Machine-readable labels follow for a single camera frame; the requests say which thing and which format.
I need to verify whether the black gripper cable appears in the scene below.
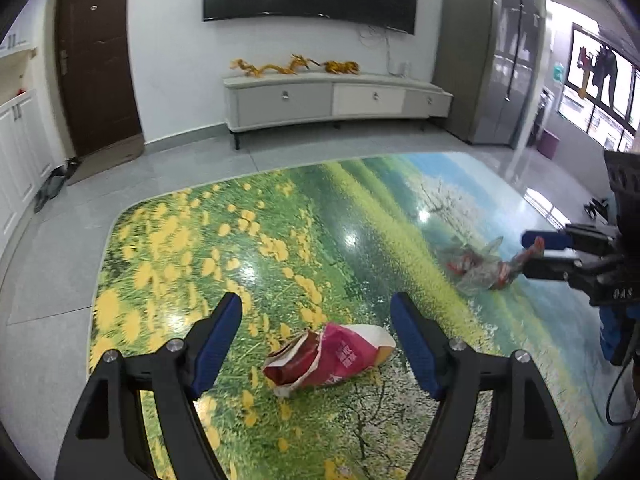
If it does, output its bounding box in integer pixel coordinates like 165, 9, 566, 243
606, 360, 640, 426

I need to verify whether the clear printed wrapper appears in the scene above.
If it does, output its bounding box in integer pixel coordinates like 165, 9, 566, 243
440, 237, 546, 292

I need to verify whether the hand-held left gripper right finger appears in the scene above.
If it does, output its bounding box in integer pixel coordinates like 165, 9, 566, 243
390, 291, 573, 480

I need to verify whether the small golden ornament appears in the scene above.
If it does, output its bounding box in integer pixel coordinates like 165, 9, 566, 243
322, 60, 361, 76

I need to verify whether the grey brown door mat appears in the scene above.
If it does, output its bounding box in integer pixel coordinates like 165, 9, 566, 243
66, 137, 146, 187

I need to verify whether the balcony window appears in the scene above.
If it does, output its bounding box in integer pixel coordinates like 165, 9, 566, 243
557, 22, 640, 153

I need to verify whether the long golden dragon ornament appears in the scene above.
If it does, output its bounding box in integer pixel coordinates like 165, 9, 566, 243
230, 54, 323, 80

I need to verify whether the white grey television cabinet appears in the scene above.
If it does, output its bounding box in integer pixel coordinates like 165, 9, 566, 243
222, 72, 453, 150

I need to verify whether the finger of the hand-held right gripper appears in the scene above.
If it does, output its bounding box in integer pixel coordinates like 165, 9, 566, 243
521, 224, 618, 256
522, 252, 623, 291

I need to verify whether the television cable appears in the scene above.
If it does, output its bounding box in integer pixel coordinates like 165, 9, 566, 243
357, 25, 408, 73

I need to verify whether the grey double door refrigerator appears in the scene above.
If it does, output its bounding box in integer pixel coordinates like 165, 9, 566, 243
432, 0, 546, 147

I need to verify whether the purple stool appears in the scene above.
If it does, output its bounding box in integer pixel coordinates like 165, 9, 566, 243
539, 130, 562, 158

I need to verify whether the dark brown door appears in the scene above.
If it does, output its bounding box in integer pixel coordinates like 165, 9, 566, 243
54, 0, 145, 158

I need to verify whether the white shoe cabinet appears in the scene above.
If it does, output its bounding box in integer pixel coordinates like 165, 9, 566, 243
0, 32, 56, 261

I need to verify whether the pink red paper bag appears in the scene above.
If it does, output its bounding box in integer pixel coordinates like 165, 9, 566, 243
262, 323, 397, 398

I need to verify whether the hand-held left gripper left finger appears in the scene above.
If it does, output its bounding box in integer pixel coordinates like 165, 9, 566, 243
55, 291, 244, 480

